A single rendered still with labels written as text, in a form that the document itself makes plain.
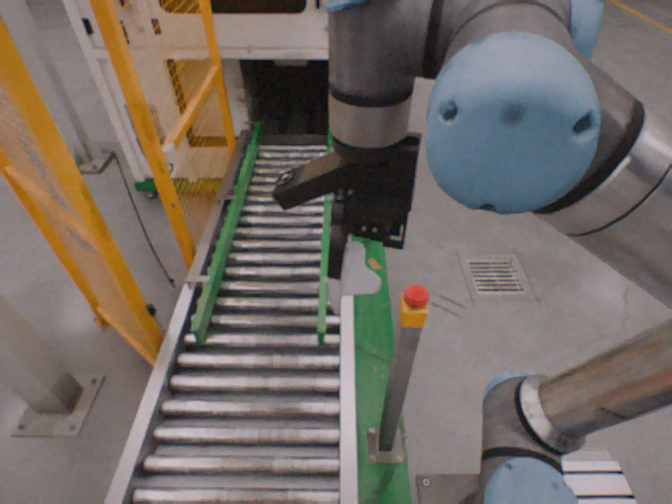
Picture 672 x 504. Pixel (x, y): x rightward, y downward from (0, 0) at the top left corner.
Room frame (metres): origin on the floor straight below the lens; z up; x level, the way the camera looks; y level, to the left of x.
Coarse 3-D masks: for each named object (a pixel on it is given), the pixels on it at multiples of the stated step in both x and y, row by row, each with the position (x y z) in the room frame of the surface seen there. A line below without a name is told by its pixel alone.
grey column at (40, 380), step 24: (0, 312) 0.92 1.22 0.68; (0, 336) 0.86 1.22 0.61; (24, 336) 0.93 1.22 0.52; (0, 360) 0.84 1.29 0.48; (24, 360) 0.86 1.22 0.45; (48, 360) 0.93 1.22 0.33; (24, 384) 0.84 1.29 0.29; (48, 384) 0.86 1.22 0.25; (72, 384) 0.94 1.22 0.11; (96, 384) 0.99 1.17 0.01; (48, 408) 0.84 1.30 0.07; (72, 408) 0.87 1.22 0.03; (24, 432) 0.76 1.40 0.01; (48, 432) 0.76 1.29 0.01; (72, 432) 0.76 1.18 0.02
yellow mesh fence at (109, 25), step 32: (96, 0) 1.37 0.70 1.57; (128, 64) 1.38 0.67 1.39; (128, 96) 1.37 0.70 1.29; (192, 96) 1.94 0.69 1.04; (224, 96) 2.42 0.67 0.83; (160, 128) 1.50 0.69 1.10; (224, 128) 2.34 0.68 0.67; (160, 160) 1.38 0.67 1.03; (160, 192) 1.37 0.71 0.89; (192, 256) 1.37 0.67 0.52
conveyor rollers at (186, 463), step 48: (288, 144) 2.35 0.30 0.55; (240, 240) 1.45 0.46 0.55; (288, 240) 1.45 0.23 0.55; (240, 288) 1.16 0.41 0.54; (288, 288) 1.15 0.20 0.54; (192, 336) 0.91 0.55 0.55; (240, 336) 0.91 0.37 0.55; (288, 336) 0.91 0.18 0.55; (336, 336) 0.91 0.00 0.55; (192, 384) 0.71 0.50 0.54; (240, 384) 0.71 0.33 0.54; (288, 384) 0.71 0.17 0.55; (336, 384) 0.71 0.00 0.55; (192, 432) 0.54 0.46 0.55; (240, 432) 0.54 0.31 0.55; (288, 432) 0.54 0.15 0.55; (336, 432) 0.54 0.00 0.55
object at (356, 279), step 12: (348, 252) 0.34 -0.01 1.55; (360, 252) 0.32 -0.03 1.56; (348, 264) 0.32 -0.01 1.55; (360, 264) 0.32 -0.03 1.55; (348, 276) 0.31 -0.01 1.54; (360, 276) 0.31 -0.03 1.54; (372, 276) 0.31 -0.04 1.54; (336, 288) 0.30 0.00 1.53; (348, 288) 0.30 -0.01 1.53; (360, 288) 0.30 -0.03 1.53; (372, 288) 0.30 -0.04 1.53; (336, 300) 0.30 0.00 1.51; (336, 312) 0.30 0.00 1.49
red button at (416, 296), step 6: (408, 288) 0.72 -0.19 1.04; (414, 288) 0.72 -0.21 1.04; (420, 288) 0.72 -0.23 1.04; (402, 294) 0.72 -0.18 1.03; (408, 294) 0.70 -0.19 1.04; (414, 294) 0.70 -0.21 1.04; (420, 294) 0.70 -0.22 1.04; (426, 294) 0.70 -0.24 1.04; (408, 300) 0.69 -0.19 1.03; (414, 300) 0.68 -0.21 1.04; (420, 300) 0.68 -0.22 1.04; (426, 300) 0.69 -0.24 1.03; (414, 306) 0.67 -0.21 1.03; (420, 306) 0.67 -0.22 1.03
